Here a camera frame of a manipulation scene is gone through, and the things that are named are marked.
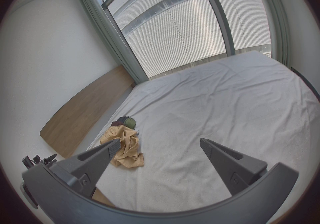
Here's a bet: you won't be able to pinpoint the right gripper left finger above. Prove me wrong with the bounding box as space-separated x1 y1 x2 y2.
50 139 121 198

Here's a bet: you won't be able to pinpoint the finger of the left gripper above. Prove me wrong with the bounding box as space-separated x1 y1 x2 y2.
43 154 57 166

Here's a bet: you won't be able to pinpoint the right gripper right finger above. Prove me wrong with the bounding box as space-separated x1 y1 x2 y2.
200 138 268 197

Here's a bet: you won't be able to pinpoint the tan shorts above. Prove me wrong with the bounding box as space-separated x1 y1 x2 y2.
99 124 145 168

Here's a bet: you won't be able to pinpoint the bed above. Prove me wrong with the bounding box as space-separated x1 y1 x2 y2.
40 51 320 212

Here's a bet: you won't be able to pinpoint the green garment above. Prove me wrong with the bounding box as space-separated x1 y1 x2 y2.
124 117 137 129

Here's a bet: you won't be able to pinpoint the grey-green curtain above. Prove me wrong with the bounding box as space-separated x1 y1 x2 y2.
76 0 150 87
252 0 292 69

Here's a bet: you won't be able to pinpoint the window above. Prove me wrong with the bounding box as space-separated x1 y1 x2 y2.
94 0 273 80

